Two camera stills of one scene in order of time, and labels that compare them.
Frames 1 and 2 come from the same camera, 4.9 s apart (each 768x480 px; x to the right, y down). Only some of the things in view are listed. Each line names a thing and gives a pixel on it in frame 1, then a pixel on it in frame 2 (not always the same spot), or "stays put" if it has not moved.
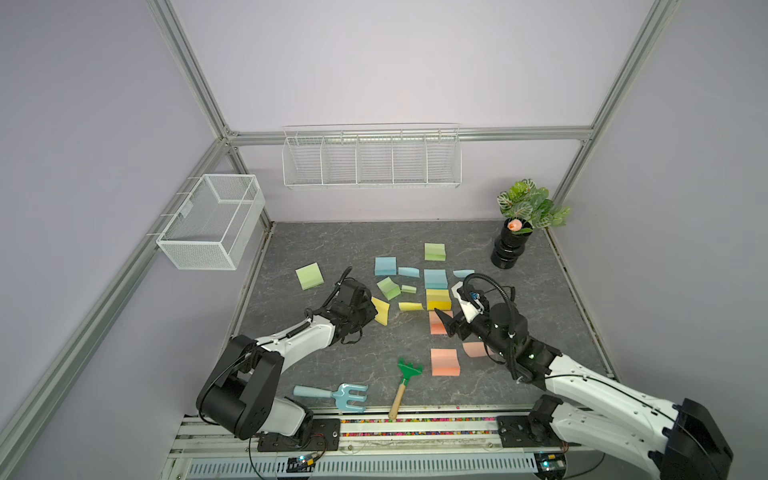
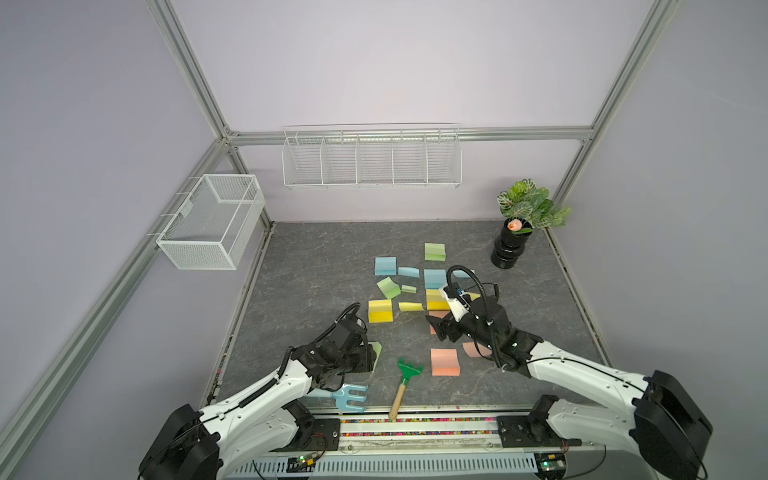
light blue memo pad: (385, 266) stays put
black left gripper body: (362, 315) to (359, 360)
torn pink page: (476, 349) stays put
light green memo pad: (310, 276) to (377, 348)
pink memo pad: (444, 362) stays put
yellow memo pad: (438, 299) stays put
